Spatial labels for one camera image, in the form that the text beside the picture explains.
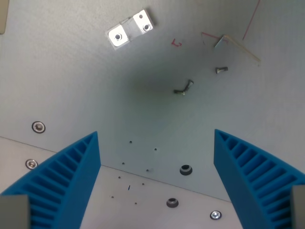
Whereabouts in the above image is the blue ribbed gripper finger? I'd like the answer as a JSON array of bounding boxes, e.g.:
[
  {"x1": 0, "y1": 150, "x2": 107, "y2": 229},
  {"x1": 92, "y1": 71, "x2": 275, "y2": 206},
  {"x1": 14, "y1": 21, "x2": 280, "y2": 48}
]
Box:
[
  {"x1": 0, "y1": 131, "x2": 102, "y2": 229},
  {"x1": 213, "y1": 129, "x2": 305, "y2": 229}
]

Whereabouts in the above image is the large silver table bolt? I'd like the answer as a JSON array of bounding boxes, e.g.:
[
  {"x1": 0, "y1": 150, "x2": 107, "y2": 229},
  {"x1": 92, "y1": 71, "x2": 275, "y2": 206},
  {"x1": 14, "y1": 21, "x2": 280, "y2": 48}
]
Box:
[{"x1": 31, "y1": 121, "x2": 46, "y2": 134}]

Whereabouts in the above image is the brass L-shaped hex key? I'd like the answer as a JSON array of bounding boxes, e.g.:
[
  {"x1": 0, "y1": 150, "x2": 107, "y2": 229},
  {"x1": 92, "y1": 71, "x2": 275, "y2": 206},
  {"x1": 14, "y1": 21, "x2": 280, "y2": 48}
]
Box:
[{"x1": 222, "y1": 34, "x2": 261, "y2": 67}]

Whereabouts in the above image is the small grey metal plate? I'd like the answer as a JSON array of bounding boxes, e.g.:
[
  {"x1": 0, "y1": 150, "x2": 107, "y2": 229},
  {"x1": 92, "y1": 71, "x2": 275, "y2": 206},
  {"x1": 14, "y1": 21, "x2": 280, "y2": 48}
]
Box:
[{"x1": 213, "y1": 35, "x2": 229, "y2": 50}]

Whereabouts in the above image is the silver metal angle bracket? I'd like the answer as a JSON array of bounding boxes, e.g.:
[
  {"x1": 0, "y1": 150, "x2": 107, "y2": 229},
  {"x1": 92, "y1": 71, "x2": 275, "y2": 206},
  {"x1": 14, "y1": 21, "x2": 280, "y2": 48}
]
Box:
[{"x1": 105, "y1": 9, "x2": 157, "y2": 51}]

